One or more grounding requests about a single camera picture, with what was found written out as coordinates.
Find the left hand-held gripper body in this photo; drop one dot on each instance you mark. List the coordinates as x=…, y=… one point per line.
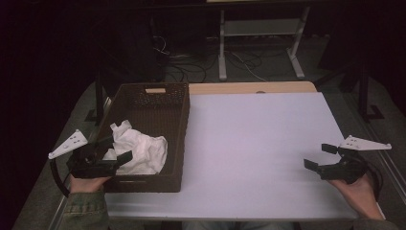
x=86, y=161

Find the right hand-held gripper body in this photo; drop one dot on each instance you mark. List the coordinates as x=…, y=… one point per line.
x=348, y=166

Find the white cloth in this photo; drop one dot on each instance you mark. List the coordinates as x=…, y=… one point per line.
x=140, y=151

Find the dark brown woven basket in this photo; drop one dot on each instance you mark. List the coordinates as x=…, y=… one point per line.
x=150, y=127

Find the person's left hand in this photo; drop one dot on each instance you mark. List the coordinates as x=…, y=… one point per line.
x=86, y=184

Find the person's right hand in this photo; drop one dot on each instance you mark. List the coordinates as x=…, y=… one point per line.
x=357, y=195

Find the white table mat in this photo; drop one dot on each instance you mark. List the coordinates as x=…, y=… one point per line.
x=255, y=153

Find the black metal stand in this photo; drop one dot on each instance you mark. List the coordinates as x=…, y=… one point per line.
x=365, y=96

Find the grey metal desk frame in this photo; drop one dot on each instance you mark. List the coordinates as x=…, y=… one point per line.
x=260, y=41

